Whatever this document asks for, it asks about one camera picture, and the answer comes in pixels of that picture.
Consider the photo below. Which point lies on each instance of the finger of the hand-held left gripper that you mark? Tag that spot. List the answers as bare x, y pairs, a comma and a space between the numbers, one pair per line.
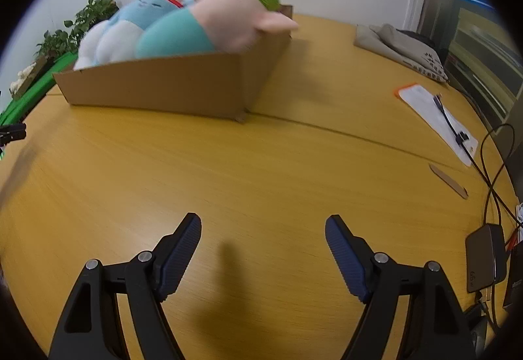
14, 132

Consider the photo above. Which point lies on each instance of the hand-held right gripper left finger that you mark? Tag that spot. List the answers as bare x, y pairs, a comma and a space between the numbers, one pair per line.
179, 262

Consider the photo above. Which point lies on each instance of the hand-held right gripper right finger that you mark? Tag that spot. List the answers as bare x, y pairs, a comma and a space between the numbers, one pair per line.
347, 262

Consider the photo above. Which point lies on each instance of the blue cat plush toy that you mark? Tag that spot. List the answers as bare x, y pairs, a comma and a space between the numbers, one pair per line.
122, 23

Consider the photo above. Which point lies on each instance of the brown cardboard box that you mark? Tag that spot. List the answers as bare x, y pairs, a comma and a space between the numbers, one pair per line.
163, 82

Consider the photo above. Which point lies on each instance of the green-haired pink plush toy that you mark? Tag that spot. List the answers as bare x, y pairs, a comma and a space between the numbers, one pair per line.
229, 16

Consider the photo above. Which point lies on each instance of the brown cardboard strip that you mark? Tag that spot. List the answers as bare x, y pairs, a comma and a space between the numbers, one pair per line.
447, 180

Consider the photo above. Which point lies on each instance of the grey power adapter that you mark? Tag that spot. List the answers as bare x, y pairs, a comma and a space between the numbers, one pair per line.
484, 258

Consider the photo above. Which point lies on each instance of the green potted plant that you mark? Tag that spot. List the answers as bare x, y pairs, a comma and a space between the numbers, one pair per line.
88, 14

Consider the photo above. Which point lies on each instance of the grey cloth bag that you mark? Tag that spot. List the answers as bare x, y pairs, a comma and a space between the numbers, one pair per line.
388, 43

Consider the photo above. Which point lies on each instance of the wooden shelf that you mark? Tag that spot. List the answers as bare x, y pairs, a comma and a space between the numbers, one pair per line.
482, 57

